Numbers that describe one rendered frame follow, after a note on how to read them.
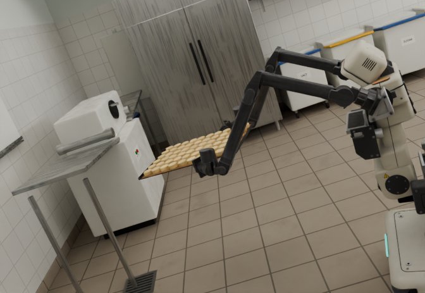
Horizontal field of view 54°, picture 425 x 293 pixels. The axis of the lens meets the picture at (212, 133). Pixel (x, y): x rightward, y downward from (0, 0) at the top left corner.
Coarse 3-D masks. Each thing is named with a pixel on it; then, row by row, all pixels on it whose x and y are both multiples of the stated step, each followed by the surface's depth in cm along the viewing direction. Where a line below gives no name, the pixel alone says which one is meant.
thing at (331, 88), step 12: (264, 72) 178; (252, 84) 178; (264, 84) 178; (276, 84) 177; (288, 84) 176; (300, 84) 174; (312, 84) 173; (324, 84) 175; (324, 96) 173; (336, 96) 169; (348, 96) 168
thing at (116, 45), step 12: (108, 36) 545; (120, 36) 545; (108, 48) 550; (120, 48) 550; (120, 60) 555; (132, 60) 555; (120, 72) 559; (132, 72) 560; (120, 84) 564; (132, 84) 565; (144, 84) 565; (144, 96) 570
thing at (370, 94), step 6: (360, 90) 169; (366, 90) 169; (372, 90) 169; (378, 90) 171; (360, 96) 168; (366, 96) 168; (372, 96) 167; (378, 96) 164; (354, 102) 171; (360, 102) 169; (366, 102) 168; (372, 102) 167; (378, 102) 164; (366, 108) 170; (372, 108) 166; (372, 114) 167
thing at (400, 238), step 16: (400, 224) 225; (416, 224) 221; (400, 240) 213; (416, 240) 209; (400, 256) 203; (416, 256) 199; (400, 272) 193; (416, 272) 190; (400, 288) 190; (416, 288) 188
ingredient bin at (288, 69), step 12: (300, 48) 538; (312, 48) 524; (276, 72) 532; (288, 72) 503; (300, 72) 504; (312, 72) 505; (324, 72) 508; (288, 96) 512; (300, 96) 513; (312, 96) 514; (288, 108) 568; (300, 108) 518
